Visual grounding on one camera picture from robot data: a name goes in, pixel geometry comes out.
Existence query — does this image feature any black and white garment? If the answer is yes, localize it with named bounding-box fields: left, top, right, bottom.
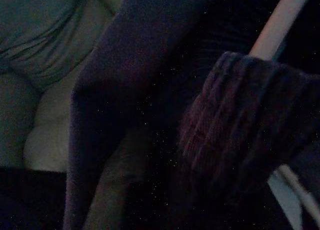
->
left=62, top=0, right=320, bottom=230

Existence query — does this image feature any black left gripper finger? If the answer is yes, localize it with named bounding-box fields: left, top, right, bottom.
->
left=82, top=131, right=153, bottom=230

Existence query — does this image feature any green leather sofa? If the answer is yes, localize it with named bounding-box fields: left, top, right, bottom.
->
left=0, top=0, right=128, bottom=172

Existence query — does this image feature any pink plastic hanger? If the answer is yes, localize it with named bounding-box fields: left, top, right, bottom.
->
left=249, top=0, right=320, bottom=217

